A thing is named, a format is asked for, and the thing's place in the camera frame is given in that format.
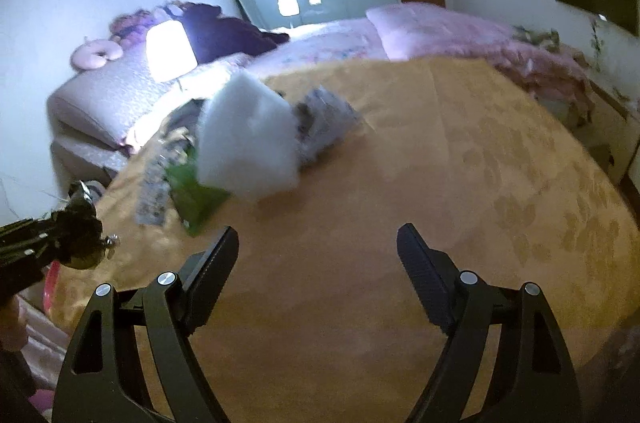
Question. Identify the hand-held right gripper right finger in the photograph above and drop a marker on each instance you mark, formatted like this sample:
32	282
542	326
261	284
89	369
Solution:
422	273

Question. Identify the pile of plush toys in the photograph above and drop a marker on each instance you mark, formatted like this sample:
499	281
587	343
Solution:
132	23

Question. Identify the white table lamp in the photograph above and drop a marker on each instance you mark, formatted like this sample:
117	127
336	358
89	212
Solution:
170	50

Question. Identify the white foam block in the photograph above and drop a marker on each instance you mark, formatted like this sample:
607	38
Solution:
245	138

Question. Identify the grey upholstered bed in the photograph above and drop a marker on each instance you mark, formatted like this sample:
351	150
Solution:
90	158

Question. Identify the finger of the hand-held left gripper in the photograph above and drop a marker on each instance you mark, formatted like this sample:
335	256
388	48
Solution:
75	228

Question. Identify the silver patterned packet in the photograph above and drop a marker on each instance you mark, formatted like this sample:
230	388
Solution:
152	193

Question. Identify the pink quilt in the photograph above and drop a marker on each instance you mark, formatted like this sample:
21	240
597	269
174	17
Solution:
450	33

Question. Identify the grey foil packet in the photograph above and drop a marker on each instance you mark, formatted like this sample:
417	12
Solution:
325	118

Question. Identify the grey headboard cushion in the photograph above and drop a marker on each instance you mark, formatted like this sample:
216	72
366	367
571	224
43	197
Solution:
115	98

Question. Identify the floral bedsheet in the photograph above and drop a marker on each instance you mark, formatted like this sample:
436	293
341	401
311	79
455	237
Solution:
330	45

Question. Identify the pink plastic basket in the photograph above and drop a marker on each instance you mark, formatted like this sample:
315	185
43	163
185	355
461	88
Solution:
52	288

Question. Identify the dark purple cloth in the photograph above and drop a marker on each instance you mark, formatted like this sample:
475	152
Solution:
220	33

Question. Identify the pink neck pillow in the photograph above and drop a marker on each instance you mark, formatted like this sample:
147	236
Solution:
87	53

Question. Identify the green snack packet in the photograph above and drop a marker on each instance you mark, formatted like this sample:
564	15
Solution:
192	198

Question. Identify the white low cabinet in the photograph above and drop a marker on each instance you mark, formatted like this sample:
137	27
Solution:
612	128

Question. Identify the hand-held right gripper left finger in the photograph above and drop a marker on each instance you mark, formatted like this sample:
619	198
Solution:
215	273

